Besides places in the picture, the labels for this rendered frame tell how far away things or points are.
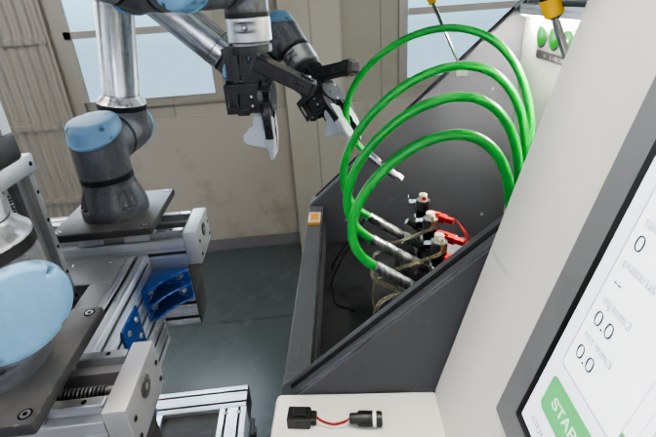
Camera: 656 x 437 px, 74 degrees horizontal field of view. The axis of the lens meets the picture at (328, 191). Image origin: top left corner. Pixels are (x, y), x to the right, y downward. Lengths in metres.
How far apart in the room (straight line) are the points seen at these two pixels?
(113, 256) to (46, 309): 0.61
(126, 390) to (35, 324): 0.21
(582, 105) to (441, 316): 0.30
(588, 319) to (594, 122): 0.16
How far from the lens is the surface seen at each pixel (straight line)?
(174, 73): 2.64
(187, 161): 2.76
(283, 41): 1.06
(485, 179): 1.26
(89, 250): 1.19
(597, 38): 0.45
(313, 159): 2.41
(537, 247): 0.45
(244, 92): 0.79
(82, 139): 1.08
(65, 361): 0.76
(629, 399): 0.35
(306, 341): 0.79
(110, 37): 1.17
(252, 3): 0.78
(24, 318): 0.57
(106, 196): 1.11
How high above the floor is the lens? 1.49
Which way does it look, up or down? 24 degrees down
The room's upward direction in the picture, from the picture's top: 4 degrees counter-clockwise
